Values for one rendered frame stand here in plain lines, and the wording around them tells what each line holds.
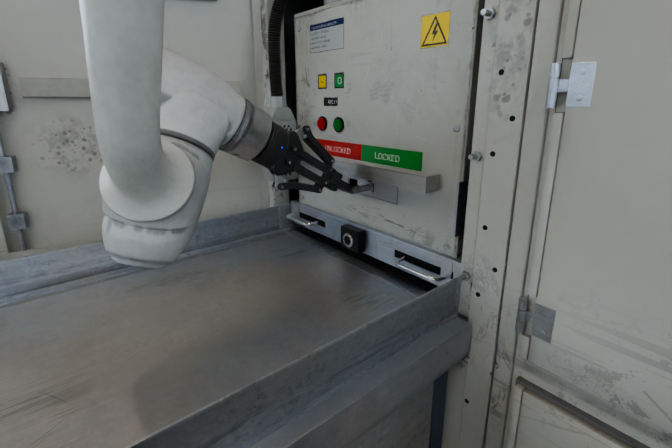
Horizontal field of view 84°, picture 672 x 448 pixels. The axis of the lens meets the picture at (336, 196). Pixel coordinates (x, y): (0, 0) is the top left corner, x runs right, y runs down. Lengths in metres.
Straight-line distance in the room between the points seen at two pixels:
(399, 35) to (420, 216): 0.33
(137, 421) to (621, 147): 0.61
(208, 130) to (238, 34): 0.56
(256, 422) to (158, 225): 0.24
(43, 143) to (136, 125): 0.71
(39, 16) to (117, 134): 0.72
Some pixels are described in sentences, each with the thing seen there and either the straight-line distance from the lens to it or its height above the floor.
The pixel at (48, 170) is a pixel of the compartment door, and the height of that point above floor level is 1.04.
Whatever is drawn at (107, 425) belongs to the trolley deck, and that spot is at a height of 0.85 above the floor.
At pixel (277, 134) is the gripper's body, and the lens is 0.63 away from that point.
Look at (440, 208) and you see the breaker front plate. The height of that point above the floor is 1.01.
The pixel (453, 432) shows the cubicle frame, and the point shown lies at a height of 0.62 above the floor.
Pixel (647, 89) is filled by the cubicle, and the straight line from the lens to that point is 0.50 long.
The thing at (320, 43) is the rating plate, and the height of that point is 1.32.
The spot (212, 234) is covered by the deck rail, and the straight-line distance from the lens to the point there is 0.96.
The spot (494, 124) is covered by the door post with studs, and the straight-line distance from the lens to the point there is 0.57.
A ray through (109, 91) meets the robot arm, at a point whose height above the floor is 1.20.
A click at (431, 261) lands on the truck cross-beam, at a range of 0.72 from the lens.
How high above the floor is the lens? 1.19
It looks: 14 degrees down
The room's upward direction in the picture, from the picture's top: straight up
